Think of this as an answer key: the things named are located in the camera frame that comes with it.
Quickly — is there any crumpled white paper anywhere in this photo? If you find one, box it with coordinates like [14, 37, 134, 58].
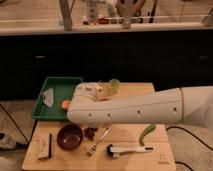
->
[42, 88, 54, 107]

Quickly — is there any green plastic tray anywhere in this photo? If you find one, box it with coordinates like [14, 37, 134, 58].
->
[32, 77, 83, 121]

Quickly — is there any wooden table leg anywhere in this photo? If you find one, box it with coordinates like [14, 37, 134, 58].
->
[59, 0, 72, 31]
[123, 0, 133, 29]

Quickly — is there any silver fork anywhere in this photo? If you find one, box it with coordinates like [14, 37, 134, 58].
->
[86, 127, 110, 157]

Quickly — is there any green translucent cup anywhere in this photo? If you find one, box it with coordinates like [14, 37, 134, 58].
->
[109, 79, 120, 94]

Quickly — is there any wooden table leg right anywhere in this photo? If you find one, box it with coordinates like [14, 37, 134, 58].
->
[123, 0, 133, 29]

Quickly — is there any dark grape bunch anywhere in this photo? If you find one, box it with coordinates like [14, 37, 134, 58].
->
[84, 127, 98, 140]

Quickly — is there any black cable on floor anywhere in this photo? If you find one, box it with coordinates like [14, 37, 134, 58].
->
[165, 125, 213, 152]

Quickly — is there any green cucumber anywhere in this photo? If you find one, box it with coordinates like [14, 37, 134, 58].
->
[139, 124, 156, 146]

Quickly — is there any wooden block with black strip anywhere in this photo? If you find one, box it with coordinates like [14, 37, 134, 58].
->
[37, 133, 52, 160]

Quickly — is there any purple bowl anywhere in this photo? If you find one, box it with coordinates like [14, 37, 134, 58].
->
[57, 124, 83, 150]

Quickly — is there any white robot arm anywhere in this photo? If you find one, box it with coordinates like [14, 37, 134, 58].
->
[67, 83, 213, 131]

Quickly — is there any wooden table leg left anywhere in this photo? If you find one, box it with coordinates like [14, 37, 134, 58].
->
[59, 0, 72, 31]

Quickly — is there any orange fruit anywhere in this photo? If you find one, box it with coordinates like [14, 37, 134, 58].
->
[61, 100, 71, 110]

